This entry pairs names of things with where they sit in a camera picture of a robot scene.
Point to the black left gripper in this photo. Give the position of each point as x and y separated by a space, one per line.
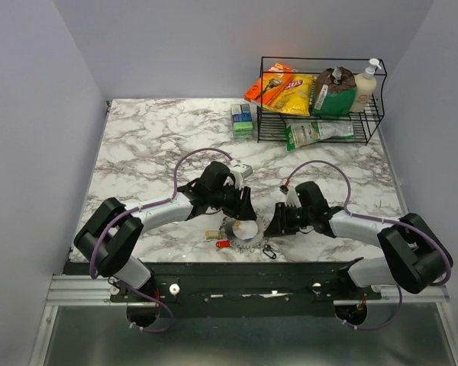
241 210

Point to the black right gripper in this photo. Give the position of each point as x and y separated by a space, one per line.
279 224

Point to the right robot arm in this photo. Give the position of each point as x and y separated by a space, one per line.
413 258

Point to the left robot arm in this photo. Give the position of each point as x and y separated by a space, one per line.
109 236

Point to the black key tag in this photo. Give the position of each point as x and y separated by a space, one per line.
269 252

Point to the red key tag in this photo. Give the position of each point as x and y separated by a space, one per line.
223 244

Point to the yellow key tag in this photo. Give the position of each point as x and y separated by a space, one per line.
213 234

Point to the green sponge pack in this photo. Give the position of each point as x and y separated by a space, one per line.
241 121

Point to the green white snack bag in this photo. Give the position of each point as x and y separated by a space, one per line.
299 133

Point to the orange razor package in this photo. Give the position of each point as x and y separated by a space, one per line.
271 84

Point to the yellow chips bag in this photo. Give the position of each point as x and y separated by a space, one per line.
295 97

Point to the brown green coffee bag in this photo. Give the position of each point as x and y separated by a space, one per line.
334 93

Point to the cream lotion pump bottle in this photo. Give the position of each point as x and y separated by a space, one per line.
365 86

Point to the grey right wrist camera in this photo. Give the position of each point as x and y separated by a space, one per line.
291 198

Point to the black mounting base rail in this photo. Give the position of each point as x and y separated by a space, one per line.
317 288

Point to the black wire rack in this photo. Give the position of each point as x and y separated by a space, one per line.
271 124

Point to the aluminium frame rail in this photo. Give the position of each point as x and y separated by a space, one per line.
82 291

